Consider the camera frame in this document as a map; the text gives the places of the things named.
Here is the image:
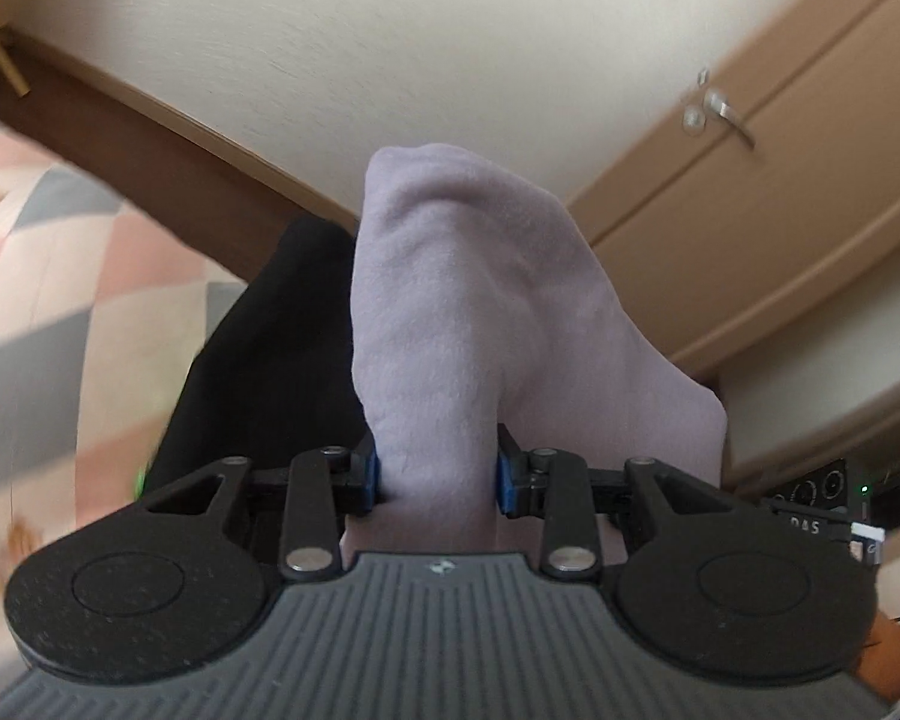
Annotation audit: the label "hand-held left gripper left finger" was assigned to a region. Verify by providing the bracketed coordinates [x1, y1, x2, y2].
[142, 443, 384, 585]

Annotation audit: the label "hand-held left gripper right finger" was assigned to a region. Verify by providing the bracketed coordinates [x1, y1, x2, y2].
[494, 424, 729, 581]

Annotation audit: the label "lilac grey pants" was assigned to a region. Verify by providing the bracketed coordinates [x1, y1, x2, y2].
[341, 141, 727, 557]

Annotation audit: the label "person's right forearm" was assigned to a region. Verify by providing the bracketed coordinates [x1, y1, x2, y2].
[849, 610, 900, 700]

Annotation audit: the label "person's black clothing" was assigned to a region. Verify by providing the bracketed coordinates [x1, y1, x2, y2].
[144, 218, 373, 502]

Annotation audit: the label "wooden door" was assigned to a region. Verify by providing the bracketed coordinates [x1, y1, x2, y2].
[565, 0, 900, 385]

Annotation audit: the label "pink grey patterned quilt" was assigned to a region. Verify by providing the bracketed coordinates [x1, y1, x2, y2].
[0, 111, 250, 638]

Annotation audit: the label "yellow wooden furniture leg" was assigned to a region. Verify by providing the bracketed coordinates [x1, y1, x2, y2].
[0, 28, 32, 98]

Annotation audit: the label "silver door handle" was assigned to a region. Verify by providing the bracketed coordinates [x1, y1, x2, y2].
[681, 69, 758, 149]

